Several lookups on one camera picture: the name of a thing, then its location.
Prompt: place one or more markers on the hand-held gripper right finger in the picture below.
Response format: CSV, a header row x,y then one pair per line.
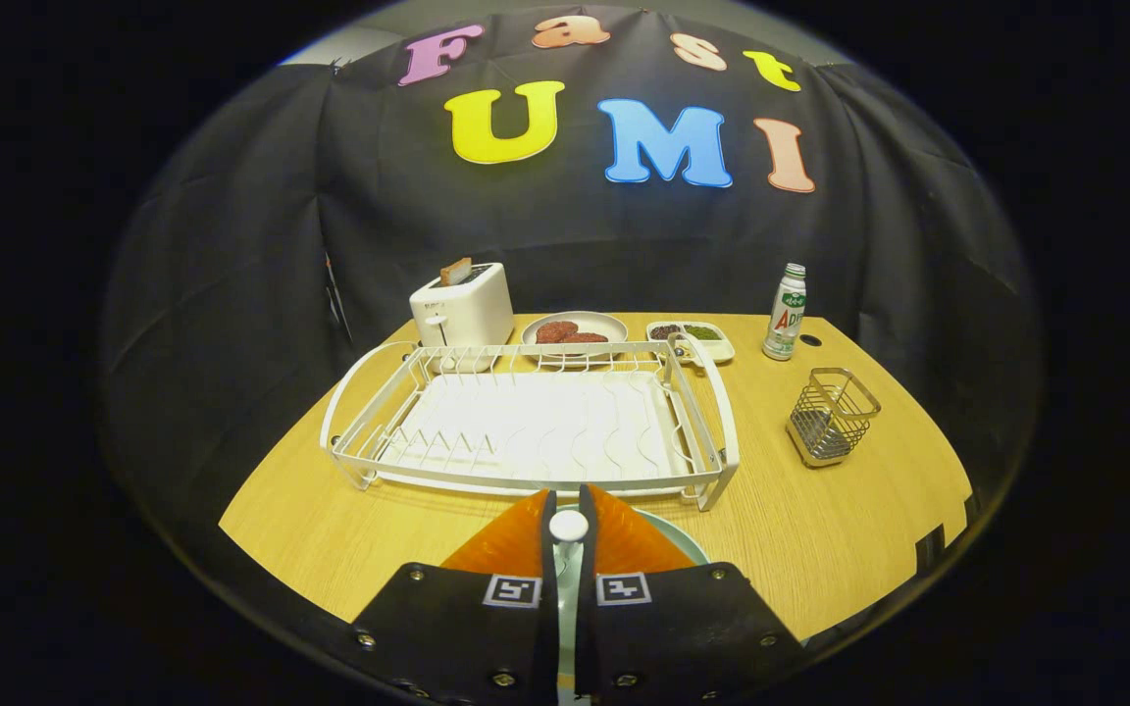
x,y
673,637

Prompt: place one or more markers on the beige round plate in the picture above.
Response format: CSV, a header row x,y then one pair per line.
x,y
604,324

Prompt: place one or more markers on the pale green plate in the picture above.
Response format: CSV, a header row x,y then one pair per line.
x,y
683,544

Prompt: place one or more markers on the toast slice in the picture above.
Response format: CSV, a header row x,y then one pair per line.
x,y
456,271

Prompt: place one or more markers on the brown meat patty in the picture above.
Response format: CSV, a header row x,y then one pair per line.
x,y
587,338
555,331

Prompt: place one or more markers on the white drink bottle green label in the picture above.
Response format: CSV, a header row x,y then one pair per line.
x,y
786,314

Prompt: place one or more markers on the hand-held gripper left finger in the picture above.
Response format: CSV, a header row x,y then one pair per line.
x,y
457,637

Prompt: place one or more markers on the white divided condiment tray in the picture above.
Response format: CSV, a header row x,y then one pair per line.
x,y
693,338

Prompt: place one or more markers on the white toaster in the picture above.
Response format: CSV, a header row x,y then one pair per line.
x,y
467,309

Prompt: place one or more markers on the black backdrop cloth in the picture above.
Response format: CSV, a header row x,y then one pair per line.
x,y
231,245

